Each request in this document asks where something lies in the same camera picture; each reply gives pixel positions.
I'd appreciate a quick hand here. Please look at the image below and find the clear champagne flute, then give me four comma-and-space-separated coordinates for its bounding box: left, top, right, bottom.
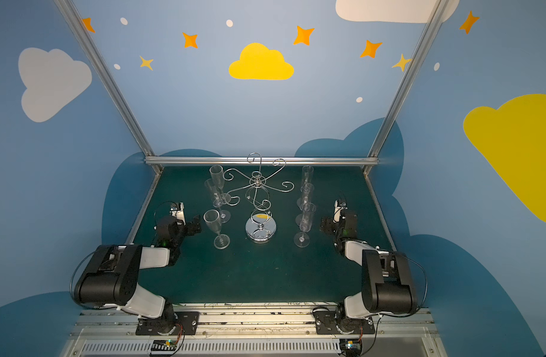
295, 182, 315, 226
301, 166, 314, 187
294, 203, 316, 248
203, 210, 231, 250
205, 178, 231, 223
209, 165, 231, 205

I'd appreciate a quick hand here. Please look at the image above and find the clear champagne flute front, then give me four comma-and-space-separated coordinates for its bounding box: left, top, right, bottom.
301, 166, 314, 187

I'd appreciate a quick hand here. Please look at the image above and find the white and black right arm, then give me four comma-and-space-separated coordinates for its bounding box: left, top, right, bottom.
320, 199, 427, 334

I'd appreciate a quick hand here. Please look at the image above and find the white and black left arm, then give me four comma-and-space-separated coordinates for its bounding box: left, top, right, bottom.
69, 202, 202, 336

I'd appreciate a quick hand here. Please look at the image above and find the small circuit board left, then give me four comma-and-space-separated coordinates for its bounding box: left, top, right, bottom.
149, 339, 180, 356

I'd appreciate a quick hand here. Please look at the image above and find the small circuit board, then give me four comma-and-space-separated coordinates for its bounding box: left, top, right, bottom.
149, 339, 180, 356
339, 339, 362, 357

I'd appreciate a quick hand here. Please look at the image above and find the small circuit board right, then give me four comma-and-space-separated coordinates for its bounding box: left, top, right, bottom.
339, 339, 362, 357

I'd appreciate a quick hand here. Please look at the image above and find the aluminium frame back rail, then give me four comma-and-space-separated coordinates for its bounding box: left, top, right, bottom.
144, 156, 379, 167

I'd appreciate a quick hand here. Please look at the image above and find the chrome wire wine glass rack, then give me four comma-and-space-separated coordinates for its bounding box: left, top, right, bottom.
224, 153, 295, 244

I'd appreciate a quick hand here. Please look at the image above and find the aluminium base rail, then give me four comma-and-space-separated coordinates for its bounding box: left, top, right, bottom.
61, 302, 447, 356

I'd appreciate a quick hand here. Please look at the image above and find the aluminium frame right post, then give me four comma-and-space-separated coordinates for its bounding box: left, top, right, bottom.
366, 0, 450, 167

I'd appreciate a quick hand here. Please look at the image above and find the aluminium frame post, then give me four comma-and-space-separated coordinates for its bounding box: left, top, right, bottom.
54, 0, 155, 156
366, 0, 450, 167

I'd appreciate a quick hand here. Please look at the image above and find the aluminium frame left post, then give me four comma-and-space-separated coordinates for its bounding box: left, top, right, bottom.
54, 0, 155, 156

